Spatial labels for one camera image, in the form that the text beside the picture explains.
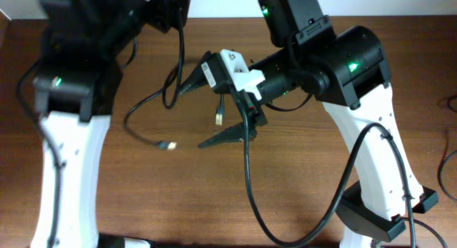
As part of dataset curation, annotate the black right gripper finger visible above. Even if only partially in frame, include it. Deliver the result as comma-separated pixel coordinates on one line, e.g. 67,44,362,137
179,51,212,96
198,122,246,149

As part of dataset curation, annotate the thick black usb cable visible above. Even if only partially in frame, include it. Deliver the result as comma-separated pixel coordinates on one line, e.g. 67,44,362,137
123,4,226,152

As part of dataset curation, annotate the black separated usb cable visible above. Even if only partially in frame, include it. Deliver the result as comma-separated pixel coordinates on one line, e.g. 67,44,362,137
436,94,457,203

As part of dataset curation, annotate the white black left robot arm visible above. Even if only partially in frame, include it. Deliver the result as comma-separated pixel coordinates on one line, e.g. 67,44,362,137
24,0,191,247

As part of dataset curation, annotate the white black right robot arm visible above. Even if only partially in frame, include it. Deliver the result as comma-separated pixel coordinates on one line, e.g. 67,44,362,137
181,0,438,247

